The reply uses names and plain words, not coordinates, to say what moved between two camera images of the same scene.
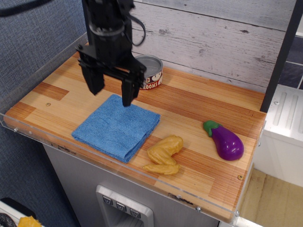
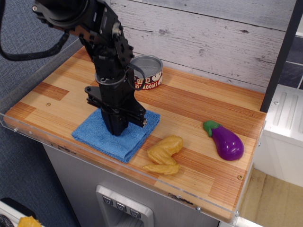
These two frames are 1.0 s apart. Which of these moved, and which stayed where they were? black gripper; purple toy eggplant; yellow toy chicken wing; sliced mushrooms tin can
Moved: black gripper
Stayed: sliced mushrooms tin can; yellow toy chicken wing; purple toy eggplant
